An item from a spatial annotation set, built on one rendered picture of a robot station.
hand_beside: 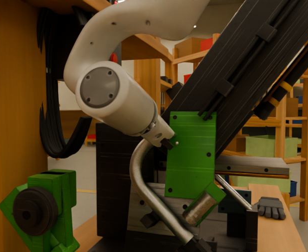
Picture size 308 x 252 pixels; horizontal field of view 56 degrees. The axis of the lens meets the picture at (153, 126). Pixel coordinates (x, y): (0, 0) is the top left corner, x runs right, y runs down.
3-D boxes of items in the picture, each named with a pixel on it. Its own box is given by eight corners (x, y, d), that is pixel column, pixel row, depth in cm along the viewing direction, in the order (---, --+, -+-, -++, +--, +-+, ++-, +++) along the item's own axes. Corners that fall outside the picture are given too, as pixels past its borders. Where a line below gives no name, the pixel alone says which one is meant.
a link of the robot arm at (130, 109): (99, 113, 55) (134, 143, 51) (57, 90, 42) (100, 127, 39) (127, 78, 54) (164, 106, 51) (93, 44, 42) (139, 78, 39)
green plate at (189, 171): (216, 199, 73) (219, 119, 78) (213, 200, 66) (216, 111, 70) (172, 196, 76) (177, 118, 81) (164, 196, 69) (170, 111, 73)
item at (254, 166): (281, 167, 89) (281, 157, 89) (289, 179, 74) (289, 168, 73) (159, 160, 100) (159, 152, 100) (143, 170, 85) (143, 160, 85)
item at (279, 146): (276, 229, 308) (281, -1, 294) (166, 181, 512) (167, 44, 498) (308, 220, 334) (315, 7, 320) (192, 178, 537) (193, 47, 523)
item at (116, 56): (123, 83, 83) (122, 30, 82) (93, 77, 67) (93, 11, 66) (84, 85, 87) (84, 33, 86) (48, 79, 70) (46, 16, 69)
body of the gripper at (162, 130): (168, 120, 53) (180, 132, 63) (134, 82, 56) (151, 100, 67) (137, 147, 53) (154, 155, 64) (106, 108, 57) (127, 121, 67)
